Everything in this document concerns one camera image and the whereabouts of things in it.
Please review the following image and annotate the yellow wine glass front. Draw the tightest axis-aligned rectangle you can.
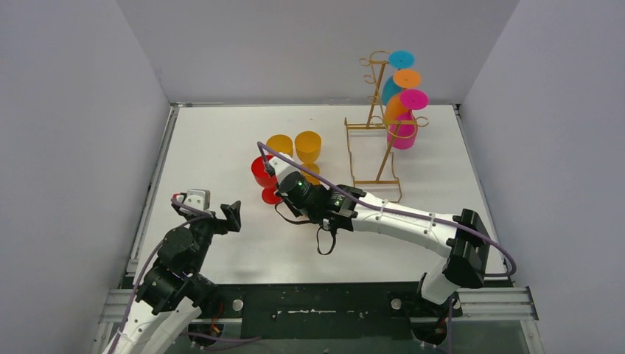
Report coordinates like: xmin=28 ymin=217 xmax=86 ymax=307
xmin=266 ymin=134 xmax=294 ymax=157

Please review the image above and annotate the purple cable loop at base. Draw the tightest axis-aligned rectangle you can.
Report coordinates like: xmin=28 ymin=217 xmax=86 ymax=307
xmin=185 ymin=330 xmax=265 ymax=352

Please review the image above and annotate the pink plastic wine glass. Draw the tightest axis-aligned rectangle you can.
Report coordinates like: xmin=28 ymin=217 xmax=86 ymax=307
xmin=383 ymin=89 xmax=429 ymax=150

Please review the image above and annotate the blue plastic wine glass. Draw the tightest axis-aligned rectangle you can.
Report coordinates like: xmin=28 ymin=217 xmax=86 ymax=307
xmin=381 ymin=50 xmax=416 ymax=105

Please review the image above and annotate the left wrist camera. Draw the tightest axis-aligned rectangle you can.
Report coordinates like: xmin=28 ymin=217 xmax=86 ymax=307
xmin=176 ymin=189 xmax=211 ymax=211

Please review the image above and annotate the orange plastic wine glass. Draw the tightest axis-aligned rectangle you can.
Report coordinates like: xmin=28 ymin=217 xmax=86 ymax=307
xmin=382 ymin=69 xmax=422 ymax=124

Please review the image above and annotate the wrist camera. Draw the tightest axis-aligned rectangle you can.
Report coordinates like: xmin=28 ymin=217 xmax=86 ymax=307
xmin=176 ymin=189 xmax=211 ymax=211
xmin=267 ymin=153 xmax=296 ymax=184

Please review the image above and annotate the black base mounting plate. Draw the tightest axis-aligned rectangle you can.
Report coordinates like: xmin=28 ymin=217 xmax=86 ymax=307
xmin=187 ymin=281 xmax=463 ymax=344

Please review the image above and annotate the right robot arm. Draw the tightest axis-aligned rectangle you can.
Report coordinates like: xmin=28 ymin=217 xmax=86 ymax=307
xmin=277 ymin=172 xmax=489 ymax=316

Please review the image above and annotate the yellow wine glass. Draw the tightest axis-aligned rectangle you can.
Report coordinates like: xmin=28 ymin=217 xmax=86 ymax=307
xmin=295 ymin=131 xmax=322 ymax=175
xmin=266 ymin=134 xmax=294 ymax=157

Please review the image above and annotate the gold wire glass rack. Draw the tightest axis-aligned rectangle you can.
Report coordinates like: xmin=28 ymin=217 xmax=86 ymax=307
xmin=344 ymin=50 xmax=430 ymax=202

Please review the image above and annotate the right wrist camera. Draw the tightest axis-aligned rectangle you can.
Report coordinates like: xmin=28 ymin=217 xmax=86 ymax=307
xmin=267 ymin=153 xmax=296 ymax=184

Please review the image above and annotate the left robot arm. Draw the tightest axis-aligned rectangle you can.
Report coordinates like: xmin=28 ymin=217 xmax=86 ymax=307
xmin=104 ymin=190 xmax=242 ymax=353

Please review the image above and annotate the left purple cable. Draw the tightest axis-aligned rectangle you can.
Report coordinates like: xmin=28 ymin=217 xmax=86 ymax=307
xmin=105 ymin=195 xmax=216 ymax=354

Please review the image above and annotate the red plastic wine glass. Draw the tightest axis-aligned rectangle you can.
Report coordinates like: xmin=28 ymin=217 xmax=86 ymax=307
xmin=251 ymin=156 xmax=282 ymax=205

